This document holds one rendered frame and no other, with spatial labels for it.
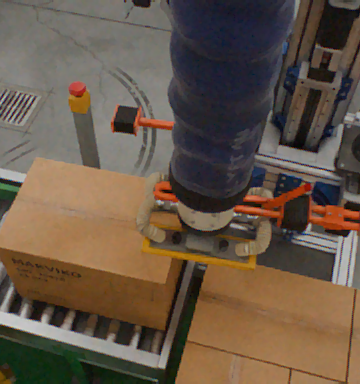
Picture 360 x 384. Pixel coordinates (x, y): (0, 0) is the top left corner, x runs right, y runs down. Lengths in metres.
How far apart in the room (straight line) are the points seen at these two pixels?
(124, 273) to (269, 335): 0.67
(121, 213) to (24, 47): 2.48
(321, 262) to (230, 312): 0.73
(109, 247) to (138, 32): 2.59
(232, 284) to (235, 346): 0.26
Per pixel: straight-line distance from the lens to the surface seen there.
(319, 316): 2.12
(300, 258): 2.62
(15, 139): 3.42
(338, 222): 1.52
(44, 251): 1.74
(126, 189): 1.84
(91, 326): 2.03
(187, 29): 1.00
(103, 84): 3.67
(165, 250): 1.53
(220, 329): 2.03
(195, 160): 1.25
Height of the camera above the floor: 2.42
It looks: 58 degrees down
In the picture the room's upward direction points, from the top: 3 degrees counter-clockwise
